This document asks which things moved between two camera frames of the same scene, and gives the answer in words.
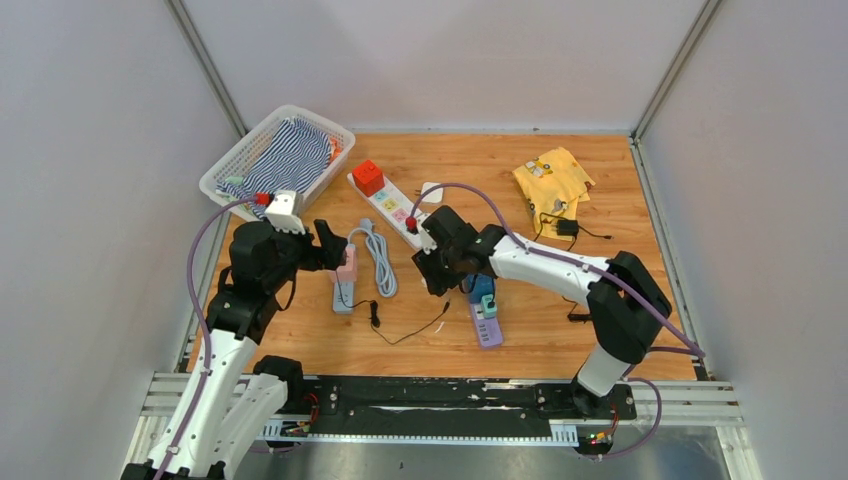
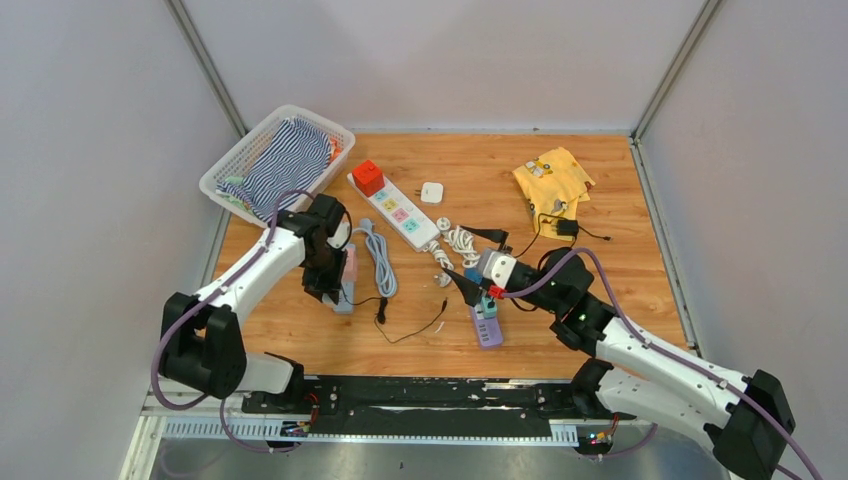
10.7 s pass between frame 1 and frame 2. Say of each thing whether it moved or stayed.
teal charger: stayed
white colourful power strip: stayed
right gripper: moved
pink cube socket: stayed
